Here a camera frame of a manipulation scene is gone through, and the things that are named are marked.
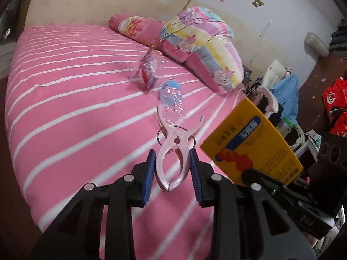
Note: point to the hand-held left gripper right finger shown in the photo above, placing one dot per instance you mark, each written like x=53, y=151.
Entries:
x=195, y=178

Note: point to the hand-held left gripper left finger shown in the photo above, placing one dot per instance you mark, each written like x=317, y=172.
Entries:
x=150, y=178

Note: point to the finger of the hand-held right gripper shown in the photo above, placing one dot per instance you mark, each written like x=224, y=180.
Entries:
x=250, y=177

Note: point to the yellow cardboard box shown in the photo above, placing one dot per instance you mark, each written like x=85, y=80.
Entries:
x=252, y=140

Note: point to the large pink plastic clip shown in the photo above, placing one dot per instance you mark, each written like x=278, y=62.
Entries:
x=173, y=146

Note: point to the clear plastic bottle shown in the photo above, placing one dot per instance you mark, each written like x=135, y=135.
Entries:
x=170, y=100

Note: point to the green capped bottle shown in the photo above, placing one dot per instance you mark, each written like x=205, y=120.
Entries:
x=288, y=124

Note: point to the red printed bag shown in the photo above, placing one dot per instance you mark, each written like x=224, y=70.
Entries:
x=336, y=105

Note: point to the blue cloth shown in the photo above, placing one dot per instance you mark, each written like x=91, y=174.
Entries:
x=287, y=92

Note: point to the pink striped bed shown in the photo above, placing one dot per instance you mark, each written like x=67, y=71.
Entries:
x=81, y=113

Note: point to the red clear snack wrapper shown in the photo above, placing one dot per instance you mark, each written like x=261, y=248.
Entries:
x=147, y=73

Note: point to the white chair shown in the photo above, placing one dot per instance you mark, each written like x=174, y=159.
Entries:
x=272, y=73

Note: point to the beige cushion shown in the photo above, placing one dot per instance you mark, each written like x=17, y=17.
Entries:
x=315, y=43

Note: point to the stack of folded clothes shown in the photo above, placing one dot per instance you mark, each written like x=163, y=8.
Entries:
x=338, y=40

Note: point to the cartoon print folded quilt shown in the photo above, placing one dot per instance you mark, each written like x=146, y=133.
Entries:
x=200, y=40

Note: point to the pink floral pillow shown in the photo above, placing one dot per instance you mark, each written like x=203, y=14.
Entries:
x=135, y=25

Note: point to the brown bear wall sticker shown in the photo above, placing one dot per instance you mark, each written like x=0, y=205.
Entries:
x=257, y=2

